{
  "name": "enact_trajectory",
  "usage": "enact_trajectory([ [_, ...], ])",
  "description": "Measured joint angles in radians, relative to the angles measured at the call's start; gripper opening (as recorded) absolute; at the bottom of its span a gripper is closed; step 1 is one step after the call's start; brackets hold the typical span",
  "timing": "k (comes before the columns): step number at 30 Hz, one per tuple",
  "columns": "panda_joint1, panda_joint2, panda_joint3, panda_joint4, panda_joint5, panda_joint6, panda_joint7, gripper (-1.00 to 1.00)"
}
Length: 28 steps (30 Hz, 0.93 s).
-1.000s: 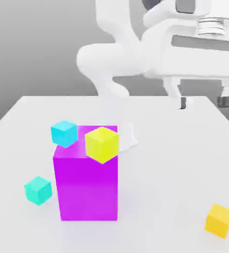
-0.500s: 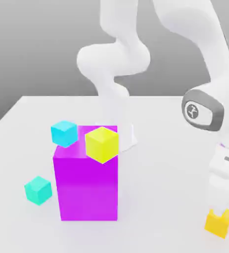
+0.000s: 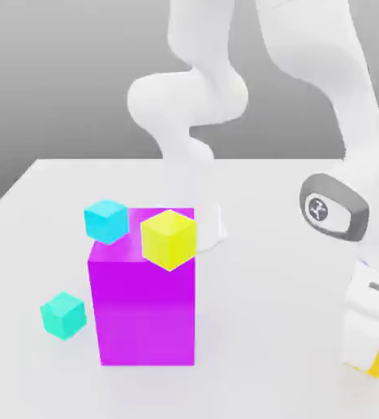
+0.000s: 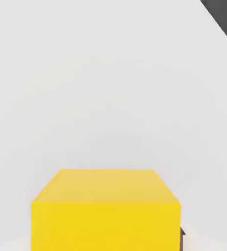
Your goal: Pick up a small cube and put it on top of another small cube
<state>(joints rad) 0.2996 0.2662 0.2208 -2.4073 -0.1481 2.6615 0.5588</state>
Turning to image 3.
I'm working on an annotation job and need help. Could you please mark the small yellow cube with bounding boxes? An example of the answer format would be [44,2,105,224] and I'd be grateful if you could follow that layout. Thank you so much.
[140,209,197,273]

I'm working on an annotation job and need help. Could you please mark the small turquoise cube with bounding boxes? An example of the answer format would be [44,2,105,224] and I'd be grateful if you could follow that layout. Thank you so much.
[39,291,88,342]

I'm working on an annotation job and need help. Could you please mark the small cyan cube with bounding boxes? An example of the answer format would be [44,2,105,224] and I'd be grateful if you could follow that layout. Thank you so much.
[83,198,130,246]

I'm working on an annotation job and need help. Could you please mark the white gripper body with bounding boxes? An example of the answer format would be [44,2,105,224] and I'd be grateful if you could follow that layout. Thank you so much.
[344,258,379,325]

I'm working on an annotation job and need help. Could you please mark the large magenta box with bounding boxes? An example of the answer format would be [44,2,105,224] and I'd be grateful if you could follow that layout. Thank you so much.
[87,207,196,367]

